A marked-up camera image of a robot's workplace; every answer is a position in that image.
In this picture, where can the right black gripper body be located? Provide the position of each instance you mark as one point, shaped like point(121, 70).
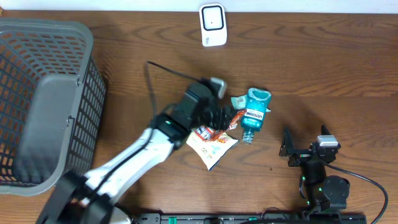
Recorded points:
point(300, 157)

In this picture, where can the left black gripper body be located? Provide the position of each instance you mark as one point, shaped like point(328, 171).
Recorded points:
point(214, 111)

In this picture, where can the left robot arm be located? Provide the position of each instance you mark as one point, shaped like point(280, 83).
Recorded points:
point(91, 198)

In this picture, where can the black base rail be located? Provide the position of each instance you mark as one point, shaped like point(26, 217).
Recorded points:
point(272, 217)

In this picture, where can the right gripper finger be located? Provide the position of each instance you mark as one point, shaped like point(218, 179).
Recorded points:
point(324, 130)
point(287, 146)

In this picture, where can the red orange snack bar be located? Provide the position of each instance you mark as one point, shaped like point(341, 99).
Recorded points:
point(231, 121)

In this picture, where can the light teal snack packet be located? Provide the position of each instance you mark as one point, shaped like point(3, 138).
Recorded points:
point(239, 101)

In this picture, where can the white barcode scanner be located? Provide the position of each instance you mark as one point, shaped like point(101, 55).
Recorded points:
point(213, 25)

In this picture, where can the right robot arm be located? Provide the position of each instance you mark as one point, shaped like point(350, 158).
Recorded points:
point(326, 195)

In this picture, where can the blue mouthwash bottle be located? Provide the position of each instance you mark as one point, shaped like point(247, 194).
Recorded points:
point(255, 112)

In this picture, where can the grey plastic shopping basket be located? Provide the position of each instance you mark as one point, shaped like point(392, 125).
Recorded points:
point(52, 100)

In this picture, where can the large yellow snack bag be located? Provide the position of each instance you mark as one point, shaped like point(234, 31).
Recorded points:
point(210, 145)

